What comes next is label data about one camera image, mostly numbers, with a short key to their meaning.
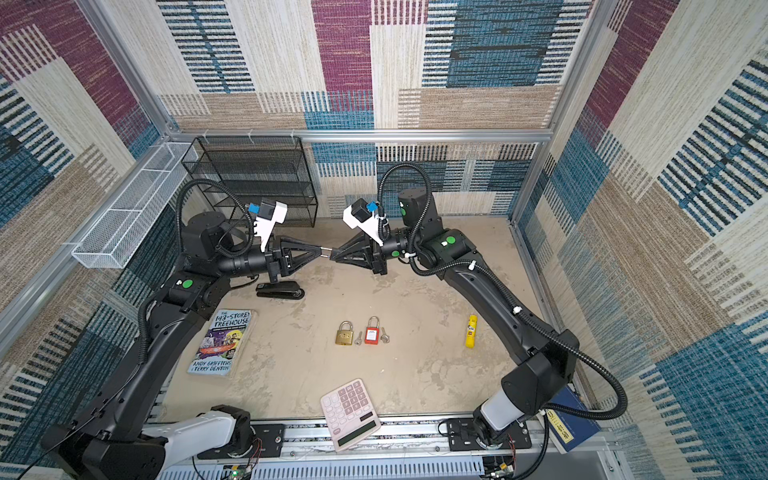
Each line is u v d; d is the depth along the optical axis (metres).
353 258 0.62
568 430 0.73
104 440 0.37
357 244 0.60
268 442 0.73
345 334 0.90
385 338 0.90
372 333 0.89
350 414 0.76
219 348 0.85
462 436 0.73
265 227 0.54
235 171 1.05
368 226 0.55
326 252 0.61
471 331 0.89
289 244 0.57
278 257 0.54
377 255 0.56
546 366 0.40
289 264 0.57
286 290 0.99
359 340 0.90
